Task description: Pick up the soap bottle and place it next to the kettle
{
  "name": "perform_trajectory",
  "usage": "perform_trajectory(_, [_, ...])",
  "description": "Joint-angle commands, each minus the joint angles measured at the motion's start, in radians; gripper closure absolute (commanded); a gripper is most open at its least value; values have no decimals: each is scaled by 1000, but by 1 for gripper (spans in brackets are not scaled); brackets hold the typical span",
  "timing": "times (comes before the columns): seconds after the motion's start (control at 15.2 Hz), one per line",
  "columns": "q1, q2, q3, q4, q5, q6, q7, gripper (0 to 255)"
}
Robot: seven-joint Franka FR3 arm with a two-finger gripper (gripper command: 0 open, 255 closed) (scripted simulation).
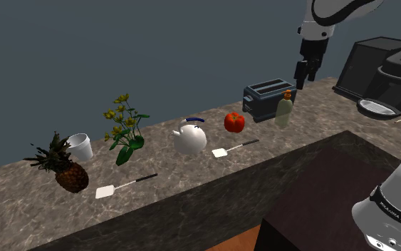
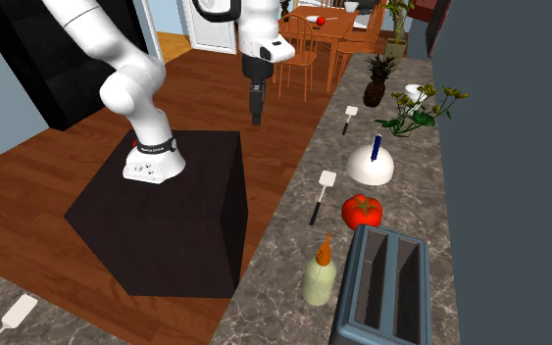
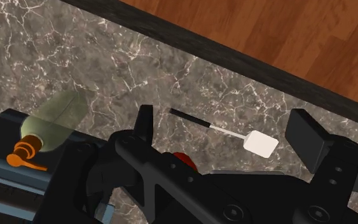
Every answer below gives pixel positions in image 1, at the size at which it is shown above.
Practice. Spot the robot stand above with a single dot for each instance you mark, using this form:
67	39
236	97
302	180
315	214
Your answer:
325	205

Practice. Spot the pineapple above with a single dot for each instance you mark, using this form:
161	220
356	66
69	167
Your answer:
69	173

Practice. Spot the black coffee machine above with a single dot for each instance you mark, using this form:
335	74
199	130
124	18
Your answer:
400	81

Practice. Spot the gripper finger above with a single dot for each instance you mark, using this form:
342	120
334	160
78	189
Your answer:
313	72
300	73

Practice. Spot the yellow flower plant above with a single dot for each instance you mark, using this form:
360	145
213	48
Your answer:
128	140

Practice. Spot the dark grey toaster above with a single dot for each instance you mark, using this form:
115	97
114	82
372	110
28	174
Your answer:
262	102

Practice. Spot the white cup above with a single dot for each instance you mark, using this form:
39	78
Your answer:
82	147

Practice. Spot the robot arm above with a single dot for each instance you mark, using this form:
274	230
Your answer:
400	194

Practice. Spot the red bell pepper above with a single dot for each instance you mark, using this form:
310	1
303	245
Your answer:
234	122

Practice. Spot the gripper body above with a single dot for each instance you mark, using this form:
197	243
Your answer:
313	48

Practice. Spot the black box appliance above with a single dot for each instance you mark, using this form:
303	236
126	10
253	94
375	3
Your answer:
360	66

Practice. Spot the soap bottle with orange pump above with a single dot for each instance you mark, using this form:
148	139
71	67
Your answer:
283	111

